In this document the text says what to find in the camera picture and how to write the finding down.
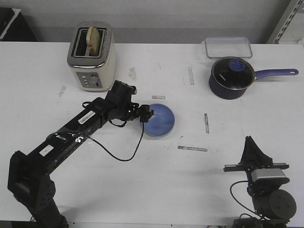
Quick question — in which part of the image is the green bowl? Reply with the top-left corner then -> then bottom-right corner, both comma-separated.
141,123 -> 174,138

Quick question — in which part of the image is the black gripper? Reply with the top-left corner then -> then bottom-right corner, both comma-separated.
223,136 -> 289,195
105,80 -> 154,123

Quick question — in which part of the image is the glass pot lid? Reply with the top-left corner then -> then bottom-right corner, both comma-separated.
211,57 -> 255,90

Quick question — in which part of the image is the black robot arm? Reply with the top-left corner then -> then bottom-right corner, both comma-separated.
223,136 -> 297,228
0,80 -> 153,228

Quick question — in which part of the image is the right black cable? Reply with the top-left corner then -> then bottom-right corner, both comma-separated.
229,180 -> 262,218

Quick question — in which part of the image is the toast bread slice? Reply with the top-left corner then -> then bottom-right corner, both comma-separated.
86,26 -> 101,56

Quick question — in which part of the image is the white metal shelf rack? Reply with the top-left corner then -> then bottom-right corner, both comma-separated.
266,0 -> 304,45

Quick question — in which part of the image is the left black cable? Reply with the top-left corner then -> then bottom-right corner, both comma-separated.
80,120 -> 145,162

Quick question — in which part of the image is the clear plastic food container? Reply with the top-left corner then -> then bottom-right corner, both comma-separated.
202,37 -> 253,59

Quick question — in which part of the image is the blue bowl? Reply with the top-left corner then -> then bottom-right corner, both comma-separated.
147,103 -> 175,125

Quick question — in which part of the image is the cream two-slot toaster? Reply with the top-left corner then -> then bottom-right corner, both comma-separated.
67,21 -> 117,92

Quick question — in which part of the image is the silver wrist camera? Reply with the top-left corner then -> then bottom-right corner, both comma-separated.
251,168 -> 290,183

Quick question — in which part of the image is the black box in corner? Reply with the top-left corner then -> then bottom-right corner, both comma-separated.
0,7 -> 37,42

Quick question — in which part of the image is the dark blue saucepan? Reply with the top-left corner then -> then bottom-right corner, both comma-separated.
209,68 -> 299,100

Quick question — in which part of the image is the black cable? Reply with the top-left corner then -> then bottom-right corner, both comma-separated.
229,180 -> 262,218
80,120 -> 145,162

